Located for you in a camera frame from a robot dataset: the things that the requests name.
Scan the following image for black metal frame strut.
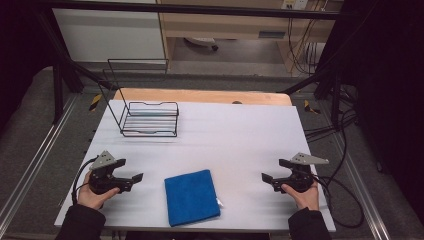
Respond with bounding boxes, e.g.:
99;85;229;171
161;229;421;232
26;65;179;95
35;12;118;125
280;19;355;129

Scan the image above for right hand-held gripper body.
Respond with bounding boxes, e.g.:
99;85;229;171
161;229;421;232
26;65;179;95
272;152;330;194

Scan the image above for hand-held gripper cable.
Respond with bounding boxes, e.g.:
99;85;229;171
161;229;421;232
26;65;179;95
312;173;366;230
71;156;99;206

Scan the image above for white foam mat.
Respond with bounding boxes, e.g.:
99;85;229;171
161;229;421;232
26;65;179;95
54;99;337;234

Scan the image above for blue cloth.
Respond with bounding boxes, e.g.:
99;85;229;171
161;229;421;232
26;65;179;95
163;168;225;228

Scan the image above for black metal frame crossbar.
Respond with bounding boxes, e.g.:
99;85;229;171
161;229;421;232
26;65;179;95
35;0;355;21

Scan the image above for yellow black striped tape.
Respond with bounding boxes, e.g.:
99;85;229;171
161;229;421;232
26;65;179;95
303;99;322;115
88;93;103;112

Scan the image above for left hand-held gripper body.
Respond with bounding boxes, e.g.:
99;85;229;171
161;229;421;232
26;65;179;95
88;150;133;196

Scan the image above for white wall socket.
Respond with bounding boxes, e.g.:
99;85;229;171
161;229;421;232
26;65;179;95
280;0;310;11

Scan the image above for white cabinet panel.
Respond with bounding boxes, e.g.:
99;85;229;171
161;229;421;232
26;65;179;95
51;7;167;64

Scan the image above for white chair base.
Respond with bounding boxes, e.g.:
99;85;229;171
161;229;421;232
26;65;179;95
184;36;220;52

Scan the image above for aluminium floor rail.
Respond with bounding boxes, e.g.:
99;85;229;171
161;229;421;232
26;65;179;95
329;129;393;240
0;93;81;228

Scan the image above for person's right hand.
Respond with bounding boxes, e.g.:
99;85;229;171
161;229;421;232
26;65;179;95
281;183;321;212

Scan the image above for right hand-held gripper cable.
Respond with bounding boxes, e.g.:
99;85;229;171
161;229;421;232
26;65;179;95
312;173;366;230

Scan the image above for left hand-held gripper cable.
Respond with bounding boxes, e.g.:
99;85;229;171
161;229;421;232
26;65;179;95
71;156;99;206

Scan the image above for black wire rack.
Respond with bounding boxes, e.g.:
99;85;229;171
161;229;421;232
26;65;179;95
97;58;180;139

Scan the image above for wooden table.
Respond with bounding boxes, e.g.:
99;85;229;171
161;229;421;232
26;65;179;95
112;87;294;107

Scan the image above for black floor cables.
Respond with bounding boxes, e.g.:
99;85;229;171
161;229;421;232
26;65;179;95
303;84;359;188

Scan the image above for hanging cable bundle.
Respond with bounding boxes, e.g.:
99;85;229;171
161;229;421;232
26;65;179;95
287;13;326;76

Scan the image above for person's left hand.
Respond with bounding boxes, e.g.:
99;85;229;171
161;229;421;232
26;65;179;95
76;171;121;211

